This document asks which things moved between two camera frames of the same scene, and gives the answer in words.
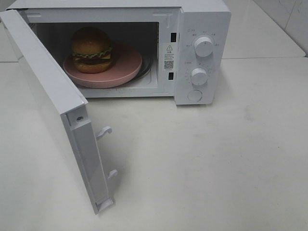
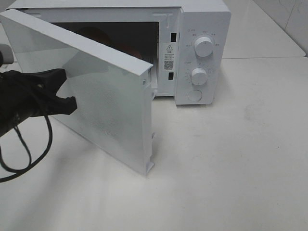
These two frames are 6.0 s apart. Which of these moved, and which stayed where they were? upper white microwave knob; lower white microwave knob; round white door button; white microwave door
Moved: white microwave door
Stayed: round white door button; upper white microwave knob; lower white microwave knob
